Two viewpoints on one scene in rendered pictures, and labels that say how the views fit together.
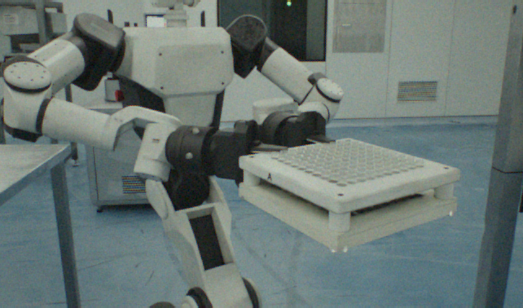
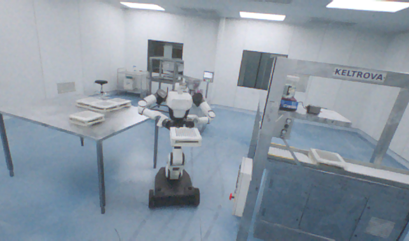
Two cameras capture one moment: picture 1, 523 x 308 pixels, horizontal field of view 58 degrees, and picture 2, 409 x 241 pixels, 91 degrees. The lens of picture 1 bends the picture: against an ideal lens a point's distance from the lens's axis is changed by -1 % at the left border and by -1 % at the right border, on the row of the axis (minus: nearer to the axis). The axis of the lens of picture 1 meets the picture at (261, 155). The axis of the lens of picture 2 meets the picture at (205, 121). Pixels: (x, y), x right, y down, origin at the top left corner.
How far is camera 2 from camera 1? 1.18 m
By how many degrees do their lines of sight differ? 18
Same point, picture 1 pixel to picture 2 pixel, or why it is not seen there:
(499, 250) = not seen: hidden behind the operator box
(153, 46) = (171, 98)
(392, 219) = (183, 143)
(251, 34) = (197, 97)
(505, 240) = not seen: hidden behind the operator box
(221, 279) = (177, 152)
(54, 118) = (144, 112)
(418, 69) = (319, 102)
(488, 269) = not seen: hidden behind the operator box
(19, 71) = (141, 102)
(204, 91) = (182, 109)
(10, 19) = (166, 65)
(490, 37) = (358, 94)
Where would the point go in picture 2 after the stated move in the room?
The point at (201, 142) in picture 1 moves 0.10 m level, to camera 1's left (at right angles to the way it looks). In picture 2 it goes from (166, 122) to (157, 120)
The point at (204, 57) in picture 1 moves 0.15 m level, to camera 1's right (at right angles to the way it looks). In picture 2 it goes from (183, 102) to (195, 104)
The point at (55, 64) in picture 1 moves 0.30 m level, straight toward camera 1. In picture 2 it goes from (149, 101) to (141, 108)
